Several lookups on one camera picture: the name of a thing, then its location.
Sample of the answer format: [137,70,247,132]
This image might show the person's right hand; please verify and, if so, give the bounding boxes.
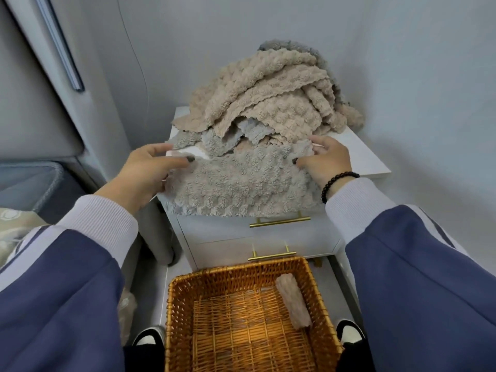
[292,135,353,190]

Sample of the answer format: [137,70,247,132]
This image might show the person's left hand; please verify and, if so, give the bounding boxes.
[95,142,196,218]

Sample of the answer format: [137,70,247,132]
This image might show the pile of beige grey towels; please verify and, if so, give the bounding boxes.
[166,39,365,158]

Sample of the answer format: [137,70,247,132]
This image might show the single grey towel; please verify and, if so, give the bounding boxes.
[161,141,326,218]

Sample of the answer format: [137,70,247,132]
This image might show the single beige towel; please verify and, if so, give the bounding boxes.
[275,273,313,331]

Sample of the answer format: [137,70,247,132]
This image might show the orange wicker basket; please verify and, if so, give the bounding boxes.
[164,256,344,372]

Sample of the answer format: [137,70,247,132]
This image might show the person's right forearm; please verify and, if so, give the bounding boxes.
[324,177,496,372]

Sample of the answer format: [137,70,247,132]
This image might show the person's left forearm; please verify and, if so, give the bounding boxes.
[0,194,140,372]

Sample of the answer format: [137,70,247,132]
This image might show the person's left shoe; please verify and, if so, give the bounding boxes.
[131,325,167,347]

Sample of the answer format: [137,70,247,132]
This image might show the person's shoe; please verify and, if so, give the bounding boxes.
[131,325,167,347]
[336,319,366,345]

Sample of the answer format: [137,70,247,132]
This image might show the person's right shoe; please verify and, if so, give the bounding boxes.
[336,319,366,345]

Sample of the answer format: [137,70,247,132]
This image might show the white nightstand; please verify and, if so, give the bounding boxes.
[157,106,392,272]

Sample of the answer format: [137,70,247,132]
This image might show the grey padded headboard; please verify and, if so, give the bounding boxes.
[0,0,85,161]

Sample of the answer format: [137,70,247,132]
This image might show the clear plastic bag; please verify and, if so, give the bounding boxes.
[117,288,138,347]

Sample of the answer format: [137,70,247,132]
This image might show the silver headboard trim strip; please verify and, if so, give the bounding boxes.
[34,0,85,92]

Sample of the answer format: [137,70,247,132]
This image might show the black bead bracelet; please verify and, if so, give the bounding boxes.
[320,171,360,205]

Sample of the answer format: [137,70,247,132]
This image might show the long gold drawer handle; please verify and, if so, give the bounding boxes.
[249,211,312,228]

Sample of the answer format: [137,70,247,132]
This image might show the short gold drawer handle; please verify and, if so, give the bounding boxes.
[247,245,297,262]

